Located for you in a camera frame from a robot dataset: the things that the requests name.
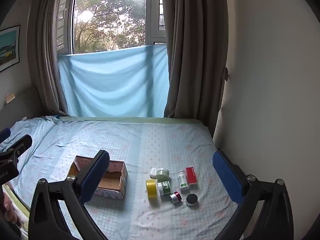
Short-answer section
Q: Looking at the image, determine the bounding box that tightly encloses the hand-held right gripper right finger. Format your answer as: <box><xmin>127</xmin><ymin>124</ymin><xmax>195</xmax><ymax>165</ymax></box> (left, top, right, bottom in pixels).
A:
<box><xmin>212</xmin><ymin>149</ymin><xmax>294</xmax><ymax>240</ymax></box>

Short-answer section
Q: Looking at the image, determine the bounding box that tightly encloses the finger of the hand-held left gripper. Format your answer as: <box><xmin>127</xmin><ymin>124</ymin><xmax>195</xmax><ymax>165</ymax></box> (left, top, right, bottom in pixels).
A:
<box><xmin>0</xmin><ymin>134</ymin><xmax>33</xmax><ymax>159</ymax></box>
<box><xmin>0</xmin><ymin>127</ymin><xmax>11</xmax><ymax>144</ymax></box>

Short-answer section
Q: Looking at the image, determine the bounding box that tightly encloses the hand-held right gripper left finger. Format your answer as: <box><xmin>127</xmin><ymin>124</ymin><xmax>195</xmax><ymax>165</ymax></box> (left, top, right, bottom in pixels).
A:
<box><xmin>28</xmin><ymin>150</ymin><xmax>111</xmax><ymax>240</ymax></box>

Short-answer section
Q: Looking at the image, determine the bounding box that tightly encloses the cardboard box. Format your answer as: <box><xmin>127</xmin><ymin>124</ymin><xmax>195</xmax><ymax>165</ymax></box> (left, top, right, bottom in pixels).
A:
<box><xmin>68</xmin><ymin>155</ymin><xmax>128</xmax><ymax>200</ymax></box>

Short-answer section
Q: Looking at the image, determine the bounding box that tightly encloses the red carton box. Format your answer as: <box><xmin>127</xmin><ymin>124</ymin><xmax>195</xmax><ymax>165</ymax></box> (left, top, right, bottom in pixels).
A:
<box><xmin>185</xmin><ymin>167</ymin><xmax>198</xmax><ymax>187</ymax></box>

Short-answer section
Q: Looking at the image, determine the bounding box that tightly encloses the black round jar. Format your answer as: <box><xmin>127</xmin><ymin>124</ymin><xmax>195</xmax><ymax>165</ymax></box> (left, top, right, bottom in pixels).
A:
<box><xmin>186</xmin><ymin>193</ymin><xmax>199</xmax><ymax>207</ymax></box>

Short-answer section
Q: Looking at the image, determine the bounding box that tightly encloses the white pill bottle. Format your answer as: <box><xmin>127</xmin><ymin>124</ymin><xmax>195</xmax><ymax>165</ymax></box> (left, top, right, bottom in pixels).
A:
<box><xmin>177</xmin><ymin>170</ymin><xmax>190</xmax><ymax>191</ymax></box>

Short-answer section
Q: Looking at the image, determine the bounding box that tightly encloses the yellow tape roll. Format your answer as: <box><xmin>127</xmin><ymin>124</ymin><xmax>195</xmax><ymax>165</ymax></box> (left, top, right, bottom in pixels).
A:
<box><xmin>146</xmin><ymin>179</ymin><xmax>159</xmax><ymax>199</ymax></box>

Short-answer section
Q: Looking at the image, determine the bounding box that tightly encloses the green label white jar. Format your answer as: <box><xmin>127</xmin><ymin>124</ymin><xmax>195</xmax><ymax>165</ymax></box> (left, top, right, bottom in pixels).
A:
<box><xmin>157</xmin><ymin>180</ymin><xmax>171</xmax><ymax>197</ymax></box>

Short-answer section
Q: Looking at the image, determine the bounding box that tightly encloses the pale green cream jar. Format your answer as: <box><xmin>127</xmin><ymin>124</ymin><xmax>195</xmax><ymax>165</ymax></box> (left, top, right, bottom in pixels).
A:
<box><xmin>156</xmin><ymin>168</ymin><xmax>170</xmax><ymax>181</ymax></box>

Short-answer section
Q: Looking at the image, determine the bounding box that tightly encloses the person's left hand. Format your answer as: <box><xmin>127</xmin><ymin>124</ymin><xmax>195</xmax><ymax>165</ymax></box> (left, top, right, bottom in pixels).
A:
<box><xmin>0</xmin><ymin>192</ymin><xmax>18</xmax><ymax>227</ymax></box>

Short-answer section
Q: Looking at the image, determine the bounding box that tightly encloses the small silver red jar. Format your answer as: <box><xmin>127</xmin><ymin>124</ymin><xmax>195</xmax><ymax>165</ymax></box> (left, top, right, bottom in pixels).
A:
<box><xmin>169</xmin><ymin>191</ymin><xmax>182</xmax><ymax>205</ymax></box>

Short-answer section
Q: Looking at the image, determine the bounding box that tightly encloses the grey-brown curtain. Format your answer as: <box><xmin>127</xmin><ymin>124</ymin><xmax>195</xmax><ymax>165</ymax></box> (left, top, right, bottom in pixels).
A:
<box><xmin>27</xmin><ymin>0</ymin><xmax>78</xmax><ymax>115</ymax></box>
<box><xmin>160</xmin><ymin>0</ymin><xmax>230</xmax><ymax>136</ymax></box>

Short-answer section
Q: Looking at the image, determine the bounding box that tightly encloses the light blue hanging cloth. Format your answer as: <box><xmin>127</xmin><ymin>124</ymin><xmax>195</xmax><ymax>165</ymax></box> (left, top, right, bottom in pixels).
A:
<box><xmin>58</xmin><ymin>43</ymin><xmax>171</xmax><ymax>118</ymax></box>

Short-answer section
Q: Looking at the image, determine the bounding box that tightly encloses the wall poster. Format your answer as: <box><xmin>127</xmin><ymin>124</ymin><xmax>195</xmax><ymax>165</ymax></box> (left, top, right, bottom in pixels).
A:
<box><xmin>0</xmin><ymin>25</ymin><xmax>21</xmax><ymax>72</ymax></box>

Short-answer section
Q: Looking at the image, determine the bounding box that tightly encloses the window with grey frame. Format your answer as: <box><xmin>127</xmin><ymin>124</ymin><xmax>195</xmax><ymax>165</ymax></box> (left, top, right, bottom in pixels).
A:
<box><xmin>56</xmin><ymin>0</ymin><xmax>167</xmax><ymax>55</ymax></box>

